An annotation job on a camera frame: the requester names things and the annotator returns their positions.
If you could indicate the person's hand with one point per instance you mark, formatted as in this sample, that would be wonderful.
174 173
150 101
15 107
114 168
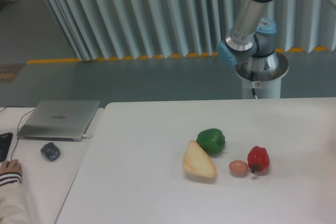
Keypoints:
13 166

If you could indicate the toasted bread slice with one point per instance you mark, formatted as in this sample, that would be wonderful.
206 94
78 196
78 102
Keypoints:
197 162

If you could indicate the silver closed laptop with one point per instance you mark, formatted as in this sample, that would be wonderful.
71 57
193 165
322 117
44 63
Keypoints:
59 120

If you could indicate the black keyboard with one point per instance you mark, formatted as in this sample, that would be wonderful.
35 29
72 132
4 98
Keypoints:
5 142

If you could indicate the green bell pepper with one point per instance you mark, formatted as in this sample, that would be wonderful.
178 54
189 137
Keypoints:
211 140

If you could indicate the brown egg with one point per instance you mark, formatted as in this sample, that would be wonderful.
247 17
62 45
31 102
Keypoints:
238 167

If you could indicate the red bell pepper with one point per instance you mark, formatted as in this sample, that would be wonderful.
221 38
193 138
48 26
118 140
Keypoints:
258 159

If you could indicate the white sleeved forearm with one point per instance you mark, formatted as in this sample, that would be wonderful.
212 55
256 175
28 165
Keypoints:
14 207

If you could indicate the white folding screen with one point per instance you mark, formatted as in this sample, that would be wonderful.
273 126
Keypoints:
133 28

